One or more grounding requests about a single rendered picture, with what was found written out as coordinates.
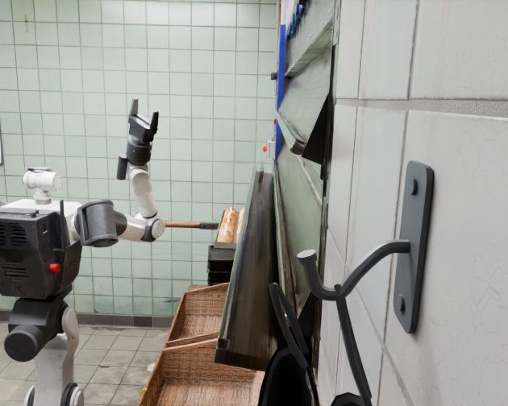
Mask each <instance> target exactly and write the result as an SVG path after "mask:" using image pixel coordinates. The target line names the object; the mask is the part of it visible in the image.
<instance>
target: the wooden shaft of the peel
mask: <svg viewBox="0 0 508 406"><path fill-rule="evenodd" d="M164 223H165V228H197V229H199V223H200V222H166V221H164Z"/></svg>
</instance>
